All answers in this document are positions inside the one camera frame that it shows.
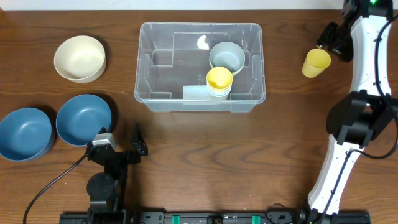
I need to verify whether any yellow cup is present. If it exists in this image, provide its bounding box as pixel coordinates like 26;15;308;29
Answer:
206;67;233;90
302;49;331;78

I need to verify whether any blue bowl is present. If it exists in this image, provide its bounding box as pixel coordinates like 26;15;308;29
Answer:
56;94;113;146
1;108;56;162

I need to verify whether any cream bowl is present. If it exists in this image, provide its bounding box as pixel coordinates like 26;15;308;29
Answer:
53;35;107;83

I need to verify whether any pink cup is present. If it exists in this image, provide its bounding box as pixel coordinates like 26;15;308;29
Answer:
208;88;231;92

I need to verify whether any grey small bowl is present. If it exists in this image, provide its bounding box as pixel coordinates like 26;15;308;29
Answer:
209;42;246;73

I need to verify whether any light blue cup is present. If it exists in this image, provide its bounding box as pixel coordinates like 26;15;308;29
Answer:
209;92;229;96

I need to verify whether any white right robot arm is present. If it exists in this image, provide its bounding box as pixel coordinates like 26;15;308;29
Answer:
302;0;397;223

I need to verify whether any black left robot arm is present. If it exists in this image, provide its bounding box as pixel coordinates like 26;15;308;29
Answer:
85;125;148;223

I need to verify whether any white label in bin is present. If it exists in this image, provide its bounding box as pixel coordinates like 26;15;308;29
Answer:
183;85;209;100

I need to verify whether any clear plastic storage bin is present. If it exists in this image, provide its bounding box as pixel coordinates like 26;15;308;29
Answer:
134;22;266;113

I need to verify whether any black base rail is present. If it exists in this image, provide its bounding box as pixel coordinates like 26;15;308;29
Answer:
59;208;371;224

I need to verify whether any black left camera cable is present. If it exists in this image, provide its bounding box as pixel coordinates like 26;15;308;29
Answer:
22;152;90;224

